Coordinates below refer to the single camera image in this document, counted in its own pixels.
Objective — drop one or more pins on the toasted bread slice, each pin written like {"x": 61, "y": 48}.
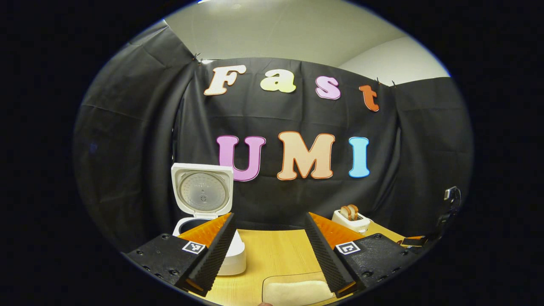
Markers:
{"x": 354, "y": 211}
{"x": 344, "y": 211}

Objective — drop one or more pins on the clear plastic box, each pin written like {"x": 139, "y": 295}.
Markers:
{"x": 267, "y": 293}

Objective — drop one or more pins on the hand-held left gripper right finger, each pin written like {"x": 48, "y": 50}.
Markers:
{"x": 325, "y": 255}

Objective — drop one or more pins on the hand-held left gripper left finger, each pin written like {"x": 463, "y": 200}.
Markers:
{"x": 216, "y": 255}

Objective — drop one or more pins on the black backdrop cloth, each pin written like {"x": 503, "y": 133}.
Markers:
{"x": 127, "y": 148}

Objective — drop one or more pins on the white rice cooker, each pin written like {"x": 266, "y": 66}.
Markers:
{"x": 202, "y": 191}

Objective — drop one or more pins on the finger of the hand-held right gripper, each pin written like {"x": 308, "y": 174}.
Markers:
{"x": 412, "y": 241}

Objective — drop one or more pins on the white toaster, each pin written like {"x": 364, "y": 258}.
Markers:
{"x": 359, "y": 223}

